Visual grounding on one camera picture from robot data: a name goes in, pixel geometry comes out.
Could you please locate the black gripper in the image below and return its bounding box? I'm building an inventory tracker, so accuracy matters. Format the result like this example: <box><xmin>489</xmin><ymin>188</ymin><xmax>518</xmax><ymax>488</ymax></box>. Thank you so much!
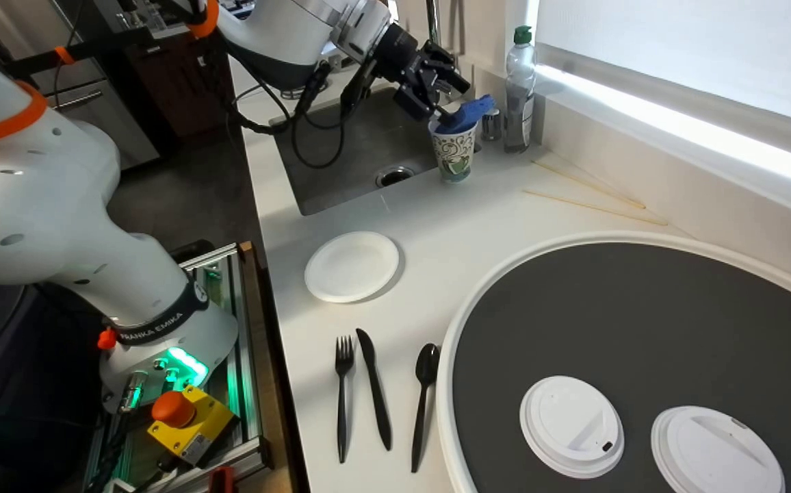
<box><xmin>376</xmin><ymin>25</ymin><xmax>476</xmax><ymax>122</ymax></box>

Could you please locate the blue sponge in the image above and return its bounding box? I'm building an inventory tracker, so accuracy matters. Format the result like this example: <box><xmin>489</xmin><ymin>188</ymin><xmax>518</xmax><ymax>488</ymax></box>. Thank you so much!
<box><xmin>432</xmin><ymin>92</ymin><xmax>499</xmax><ymax>136</ymax></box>

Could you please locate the patterned paper cup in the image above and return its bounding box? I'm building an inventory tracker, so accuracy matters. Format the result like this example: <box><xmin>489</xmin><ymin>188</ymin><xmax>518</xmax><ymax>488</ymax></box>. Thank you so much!
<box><xmin>428</xmin><ymin>117</ymin><xmax>484</xmax><ymax>184</ymax></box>

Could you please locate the white plastic cup lid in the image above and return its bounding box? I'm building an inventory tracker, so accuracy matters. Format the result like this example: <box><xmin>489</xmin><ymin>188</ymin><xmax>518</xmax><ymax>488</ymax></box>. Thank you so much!
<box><xmin>648</xmin><ymin>405</ymin><xmax>788</xmax><ymax>493</ymax></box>
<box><xmin>518</xmin><ymin>371</ymin><xmax>626</xmax><ymax>481</ymax></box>

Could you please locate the chrome gooseneck faucet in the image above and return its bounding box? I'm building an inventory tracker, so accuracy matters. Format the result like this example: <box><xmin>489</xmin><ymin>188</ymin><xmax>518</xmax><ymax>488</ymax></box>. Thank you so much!
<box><xmin>447</xmin><ymin>0</ymin><xmax>470</xmax><ymax>56</ymax></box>

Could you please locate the small chrome shaker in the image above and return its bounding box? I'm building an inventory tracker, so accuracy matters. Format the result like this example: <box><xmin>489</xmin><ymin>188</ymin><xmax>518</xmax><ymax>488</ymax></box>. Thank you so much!
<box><xmin>480</xmin><ymin>104</ymin><xmax>506</xmax><ymax>145</ymax></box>

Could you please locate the green-capped plastic water bottle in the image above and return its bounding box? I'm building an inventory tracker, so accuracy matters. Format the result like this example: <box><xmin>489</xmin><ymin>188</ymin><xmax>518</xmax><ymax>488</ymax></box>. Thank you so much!
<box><xmin>504</xmin><ymin>22</ymin><xmax>540</xmax><ymax>152</ymax></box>

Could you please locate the round sink drain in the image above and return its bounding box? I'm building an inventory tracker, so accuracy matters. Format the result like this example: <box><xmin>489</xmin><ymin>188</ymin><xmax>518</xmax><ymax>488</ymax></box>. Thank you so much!
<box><xmin>376</xmin><ymin>163</ymin><xmax>413</xmax><ymax>188</ymax></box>

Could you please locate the stainless steel sink basin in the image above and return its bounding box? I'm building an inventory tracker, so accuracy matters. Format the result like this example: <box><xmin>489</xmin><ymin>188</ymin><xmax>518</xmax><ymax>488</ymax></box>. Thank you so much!
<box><xmin>269</xmin><ymin>84</ymin><xmax>444</xmax><ymax>219</ymax></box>

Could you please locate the small white plate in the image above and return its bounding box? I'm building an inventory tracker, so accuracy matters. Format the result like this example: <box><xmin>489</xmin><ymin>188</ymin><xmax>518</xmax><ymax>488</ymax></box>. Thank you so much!
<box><xmin>302</xmin><ymin>229</ymin><xmax>406</xmax><ymax>307</ymax></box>

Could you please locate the dark wooden cabinet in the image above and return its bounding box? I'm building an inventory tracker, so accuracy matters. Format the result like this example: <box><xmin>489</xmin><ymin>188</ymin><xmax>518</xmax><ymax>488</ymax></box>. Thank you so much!
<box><xmin>118</xmin><ymin>25</ymin><xmax>239</xmax><ymax>141</ymax></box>

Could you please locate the black plastic spoon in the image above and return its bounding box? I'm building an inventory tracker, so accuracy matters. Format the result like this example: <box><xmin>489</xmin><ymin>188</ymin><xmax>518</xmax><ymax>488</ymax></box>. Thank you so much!
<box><xmin>407</xmin><ymin>338</ymin><xmax>444</xmax><ymax>473</ymax></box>

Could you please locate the black plastic knife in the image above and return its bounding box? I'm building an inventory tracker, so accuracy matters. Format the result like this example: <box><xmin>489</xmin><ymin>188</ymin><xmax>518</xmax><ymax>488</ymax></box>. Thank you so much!
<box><xmin>354</xmin><ymin>325</ymin><xmax>393</xmax><ymax>451</ymax></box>

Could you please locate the round black white-rimmed tray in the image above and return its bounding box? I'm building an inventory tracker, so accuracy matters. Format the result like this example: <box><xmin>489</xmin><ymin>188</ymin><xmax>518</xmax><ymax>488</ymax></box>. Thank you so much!
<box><xmin>434</xmin><ymin>229</ymin><xmax>791</xmax><ymax>493</ymax></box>

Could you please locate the stainless steel appliance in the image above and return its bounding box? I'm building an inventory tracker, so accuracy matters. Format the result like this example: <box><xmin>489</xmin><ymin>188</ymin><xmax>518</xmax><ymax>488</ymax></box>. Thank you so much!
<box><xmin>50</xmin><ymin>56</ymin><xmax>161</xmax><ymax>175</ymax></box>

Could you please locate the yellow emergency stop box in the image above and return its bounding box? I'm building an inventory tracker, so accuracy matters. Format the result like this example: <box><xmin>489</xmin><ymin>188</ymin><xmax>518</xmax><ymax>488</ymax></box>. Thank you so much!
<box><xmin>144</xmin><ymin>385</ymin><xmax>235</xmax><ymax>467</ymax></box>

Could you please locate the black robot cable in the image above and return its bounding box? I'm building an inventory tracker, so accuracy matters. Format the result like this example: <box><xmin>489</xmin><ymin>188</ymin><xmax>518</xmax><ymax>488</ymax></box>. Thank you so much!
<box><xmin>228</xmin><ymin>56</ymin><xmax>381</xmax><ymax>171</ymax></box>

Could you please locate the metal robot cart frame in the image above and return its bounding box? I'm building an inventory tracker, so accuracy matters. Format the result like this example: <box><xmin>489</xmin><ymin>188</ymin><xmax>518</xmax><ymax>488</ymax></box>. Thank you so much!
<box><xmin>81</xmin><ymin>240</ymin><xmax>273</xmax><ymax>493</ymax></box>

